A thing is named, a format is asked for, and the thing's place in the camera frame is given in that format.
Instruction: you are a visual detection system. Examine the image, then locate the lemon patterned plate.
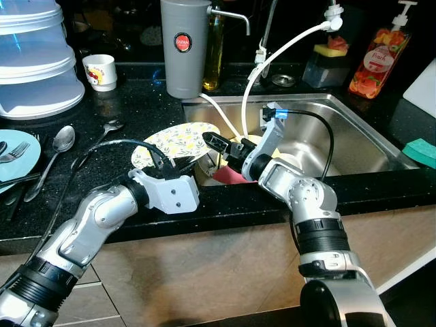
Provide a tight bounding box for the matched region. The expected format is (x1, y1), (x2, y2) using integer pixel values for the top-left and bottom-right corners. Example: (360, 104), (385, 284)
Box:
(131, 122), (221, 171)

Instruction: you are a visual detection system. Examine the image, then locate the beige kitchen counter cabinet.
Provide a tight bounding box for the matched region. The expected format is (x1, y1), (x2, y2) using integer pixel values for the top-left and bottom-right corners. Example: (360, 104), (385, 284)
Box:
(0, 204), (436, 327)

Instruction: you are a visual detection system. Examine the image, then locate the chrome kitchen faucet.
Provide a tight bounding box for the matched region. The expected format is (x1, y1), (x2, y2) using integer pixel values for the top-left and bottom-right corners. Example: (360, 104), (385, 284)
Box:
(255, 0), (280, 86)

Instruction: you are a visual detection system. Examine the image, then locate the pink plate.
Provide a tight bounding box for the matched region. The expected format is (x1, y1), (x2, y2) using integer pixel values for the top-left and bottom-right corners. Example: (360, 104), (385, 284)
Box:
(213, 166), (260, 186)

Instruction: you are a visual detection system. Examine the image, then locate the pale yellow plate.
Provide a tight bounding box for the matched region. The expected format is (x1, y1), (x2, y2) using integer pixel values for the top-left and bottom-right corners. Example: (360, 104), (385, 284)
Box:
(228, 134), (282, 162)

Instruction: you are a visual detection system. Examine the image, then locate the small steel spoon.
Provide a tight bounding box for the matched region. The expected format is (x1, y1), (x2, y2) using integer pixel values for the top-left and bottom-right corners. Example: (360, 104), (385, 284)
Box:
(70, 120), (125, 171)

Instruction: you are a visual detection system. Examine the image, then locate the amber oil bottle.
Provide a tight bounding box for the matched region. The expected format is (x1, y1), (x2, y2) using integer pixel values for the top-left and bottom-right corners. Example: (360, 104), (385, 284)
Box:
(202, 0), (225, 92)

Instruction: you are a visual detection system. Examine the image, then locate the grey water filter canister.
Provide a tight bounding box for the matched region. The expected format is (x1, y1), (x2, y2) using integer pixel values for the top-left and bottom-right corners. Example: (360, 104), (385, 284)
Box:
(160, 0), (251, 99)

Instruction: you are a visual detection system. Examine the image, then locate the round chrome counter cap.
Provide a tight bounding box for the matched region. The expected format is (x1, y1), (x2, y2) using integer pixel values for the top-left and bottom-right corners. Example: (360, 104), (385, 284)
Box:
(271, 74), (297, 88)

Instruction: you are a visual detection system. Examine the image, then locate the stainless steel sink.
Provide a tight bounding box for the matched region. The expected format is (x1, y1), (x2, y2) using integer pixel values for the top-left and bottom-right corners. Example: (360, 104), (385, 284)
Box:
(183, 92), (420, 186)

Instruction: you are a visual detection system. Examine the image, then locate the grey soap pump box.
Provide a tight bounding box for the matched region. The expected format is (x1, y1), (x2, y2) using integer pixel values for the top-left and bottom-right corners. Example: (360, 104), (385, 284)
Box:
(302, 51), (341, 88)

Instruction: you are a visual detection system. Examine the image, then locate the large steel spoon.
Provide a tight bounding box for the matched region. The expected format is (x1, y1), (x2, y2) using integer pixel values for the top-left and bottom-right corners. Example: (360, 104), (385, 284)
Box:
(24, 125), (76, 203)

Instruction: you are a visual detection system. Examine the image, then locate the white cartoon print cup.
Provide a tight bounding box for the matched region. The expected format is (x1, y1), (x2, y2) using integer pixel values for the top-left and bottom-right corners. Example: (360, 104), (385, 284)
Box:
(82, 54), (118, 93)

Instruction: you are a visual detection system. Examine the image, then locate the yellow and pink sponge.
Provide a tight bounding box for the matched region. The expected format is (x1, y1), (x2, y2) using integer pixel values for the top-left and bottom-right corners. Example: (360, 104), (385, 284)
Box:
(313, 35), (349, 59)

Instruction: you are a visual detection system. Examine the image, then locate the teal plate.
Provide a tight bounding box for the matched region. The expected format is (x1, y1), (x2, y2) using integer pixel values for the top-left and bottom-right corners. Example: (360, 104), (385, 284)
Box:
(0, 129), (42, 183)

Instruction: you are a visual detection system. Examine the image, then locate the peach dish soap bottle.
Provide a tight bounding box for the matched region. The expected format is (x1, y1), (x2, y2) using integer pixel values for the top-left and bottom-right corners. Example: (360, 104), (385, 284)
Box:
(349, 0), (418, 100)

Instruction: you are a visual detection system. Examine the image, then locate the steel fork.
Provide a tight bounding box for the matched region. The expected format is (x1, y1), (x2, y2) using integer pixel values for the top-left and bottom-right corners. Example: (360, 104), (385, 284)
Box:
(0, 140), (32, 164)

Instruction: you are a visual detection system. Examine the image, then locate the clear tiered food container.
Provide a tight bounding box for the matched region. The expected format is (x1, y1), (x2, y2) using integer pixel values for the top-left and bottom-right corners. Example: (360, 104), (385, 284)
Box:
(0, 0), (86, 121)

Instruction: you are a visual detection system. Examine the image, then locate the green wavy sponge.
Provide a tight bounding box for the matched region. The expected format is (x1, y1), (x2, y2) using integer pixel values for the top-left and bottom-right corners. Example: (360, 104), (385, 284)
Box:
(402, 138), (436, 170)

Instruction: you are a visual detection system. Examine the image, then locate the white cutting board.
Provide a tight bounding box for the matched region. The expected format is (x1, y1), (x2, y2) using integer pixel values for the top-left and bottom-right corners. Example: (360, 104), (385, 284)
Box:
(402, 58), (436, 118)

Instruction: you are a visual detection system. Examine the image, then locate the short white hose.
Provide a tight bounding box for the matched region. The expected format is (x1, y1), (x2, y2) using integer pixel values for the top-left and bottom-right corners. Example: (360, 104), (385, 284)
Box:
(199, 92), (243, 140)

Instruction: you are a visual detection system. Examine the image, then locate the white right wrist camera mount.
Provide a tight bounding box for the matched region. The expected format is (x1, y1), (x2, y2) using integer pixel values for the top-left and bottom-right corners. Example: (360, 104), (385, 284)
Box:
(242, 102), (290, 181)

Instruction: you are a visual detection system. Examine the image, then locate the long white hose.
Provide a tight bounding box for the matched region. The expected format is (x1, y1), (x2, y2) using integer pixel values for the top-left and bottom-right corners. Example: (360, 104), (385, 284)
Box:
(242, 3), (343, 137)

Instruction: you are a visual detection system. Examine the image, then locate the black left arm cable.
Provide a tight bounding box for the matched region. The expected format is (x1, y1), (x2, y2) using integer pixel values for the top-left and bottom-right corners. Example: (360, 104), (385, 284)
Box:
(31, 139), (179, 260)

